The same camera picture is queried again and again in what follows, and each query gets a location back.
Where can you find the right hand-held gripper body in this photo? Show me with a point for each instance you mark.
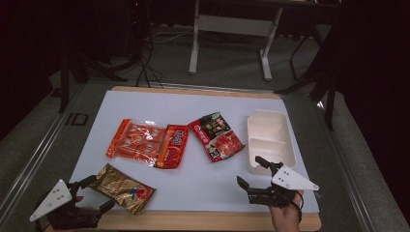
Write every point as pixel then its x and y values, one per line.
pixel 290 180

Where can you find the black metal stand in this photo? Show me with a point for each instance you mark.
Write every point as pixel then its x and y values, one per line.
pixel 64 83

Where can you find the gold foil packet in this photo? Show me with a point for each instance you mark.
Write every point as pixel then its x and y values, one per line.
pixel 122 190

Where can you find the white divided box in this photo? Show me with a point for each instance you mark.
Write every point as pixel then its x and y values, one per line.
pixel 267 129

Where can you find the person's left hand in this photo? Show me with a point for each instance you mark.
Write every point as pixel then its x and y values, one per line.
pixel 78 199

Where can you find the white desk frame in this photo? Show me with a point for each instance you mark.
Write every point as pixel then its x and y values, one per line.
pixel 232 25

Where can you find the red black packet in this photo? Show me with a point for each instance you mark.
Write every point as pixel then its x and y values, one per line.
pixel 219 138

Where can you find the black chair legs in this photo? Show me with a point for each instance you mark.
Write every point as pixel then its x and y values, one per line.
pixel 328 106

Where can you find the red orange packet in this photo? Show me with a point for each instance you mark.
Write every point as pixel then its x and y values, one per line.
pixel 174 146

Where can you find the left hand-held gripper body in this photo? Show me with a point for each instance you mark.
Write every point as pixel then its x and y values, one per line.
pixel 51 199

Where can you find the clear orange packet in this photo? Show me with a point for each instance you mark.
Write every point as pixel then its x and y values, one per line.
pixel 135 141

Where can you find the person's right hand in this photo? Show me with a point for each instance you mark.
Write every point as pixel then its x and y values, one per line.
pixel 285 219

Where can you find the metal floor rail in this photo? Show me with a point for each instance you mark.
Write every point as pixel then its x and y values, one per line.
pixel 38 151
pixel 348 167

